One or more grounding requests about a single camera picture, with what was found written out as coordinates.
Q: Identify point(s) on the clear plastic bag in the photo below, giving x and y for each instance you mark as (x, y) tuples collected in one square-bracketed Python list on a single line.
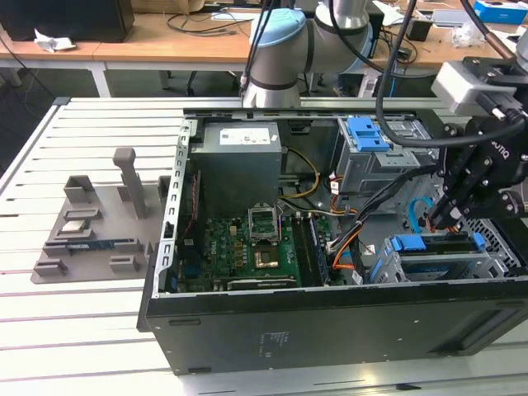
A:
[(466, 35)]

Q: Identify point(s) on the grey disk bay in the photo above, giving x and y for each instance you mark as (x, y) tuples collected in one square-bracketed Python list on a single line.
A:
[(385, 266)]

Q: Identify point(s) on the wooden desk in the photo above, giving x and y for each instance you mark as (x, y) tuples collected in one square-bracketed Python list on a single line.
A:
[(123, 51)]

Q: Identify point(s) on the grey power supply unit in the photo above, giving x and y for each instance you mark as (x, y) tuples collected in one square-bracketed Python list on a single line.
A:
[(235, 173)]

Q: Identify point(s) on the small black box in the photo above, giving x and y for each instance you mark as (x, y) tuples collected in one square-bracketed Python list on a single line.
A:
[(420, 31)]

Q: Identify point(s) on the grey optical drive cage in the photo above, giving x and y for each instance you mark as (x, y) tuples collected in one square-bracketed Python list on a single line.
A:
[(371, 169)]

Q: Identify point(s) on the silver CPU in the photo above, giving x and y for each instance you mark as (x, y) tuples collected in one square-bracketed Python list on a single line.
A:
[(74, 227)]

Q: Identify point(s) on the RAM stick in slot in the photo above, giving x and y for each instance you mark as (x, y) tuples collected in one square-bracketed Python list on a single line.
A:
[(319, 251)]

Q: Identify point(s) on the black graphics card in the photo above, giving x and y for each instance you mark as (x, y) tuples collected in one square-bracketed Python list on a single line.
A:
[(264, 284)]

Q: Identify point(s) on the crumpled white paper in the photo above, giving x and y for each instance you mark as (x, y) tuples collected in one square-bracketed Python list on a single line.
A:
[(53, 41)]

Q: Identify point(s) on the green motherboard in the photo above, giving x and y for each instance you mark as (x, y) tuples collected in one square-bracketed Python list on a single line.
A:
[(222, 247)]

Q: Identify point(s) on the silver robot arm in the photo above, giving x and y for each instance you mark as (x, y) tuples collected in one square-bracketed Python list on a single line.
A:
[(280, 53)]

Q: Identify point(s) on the black computer tower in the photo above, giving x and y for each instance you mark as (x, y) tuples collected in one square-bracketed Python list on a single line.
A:
[(66, 20)]

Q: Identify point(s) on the black speaker box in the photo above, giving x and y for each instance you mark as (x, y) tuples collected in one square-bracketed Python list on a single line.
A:
[(376, 29)]

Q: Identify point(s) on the silver laptop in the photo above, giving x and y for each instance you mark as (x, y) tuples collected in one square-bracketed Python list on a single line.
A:
[(455, 18)]

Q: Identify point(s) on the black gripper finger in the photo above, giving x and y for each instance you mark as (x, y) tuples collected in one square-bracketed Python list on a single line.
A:
[(451, 173), (486, 202)]

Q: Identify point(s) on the CPU socket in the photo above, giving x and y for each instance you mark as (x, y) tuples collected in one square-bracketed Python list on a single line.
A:
[(264, 224)]

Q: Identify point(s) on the blue and white box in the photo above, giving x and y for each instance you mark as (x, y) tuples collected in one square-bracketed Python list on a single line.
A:
[(495, 10)]

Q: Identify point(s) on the blue RAM stick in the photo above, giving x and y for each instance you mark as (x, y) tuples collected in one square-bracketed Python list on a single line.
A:
[(88, 246)]

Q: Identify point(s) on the blue plastic latch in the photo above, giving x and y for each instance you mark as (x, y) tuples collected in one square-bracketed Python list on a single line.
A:
[(367, 136)]

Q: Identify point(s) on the grey parts rack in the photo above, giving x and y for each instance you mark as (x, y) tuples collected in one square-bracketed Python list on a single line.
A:
[(99, 264)]

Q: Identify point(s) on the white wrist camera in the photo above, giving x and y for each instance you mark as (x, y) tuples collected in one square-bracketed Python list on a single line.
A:
[(458, 88)]

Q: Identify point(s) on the black PC case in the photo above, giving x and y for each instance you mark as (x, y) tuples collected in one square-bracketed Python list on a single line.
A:
[(330, 330)]

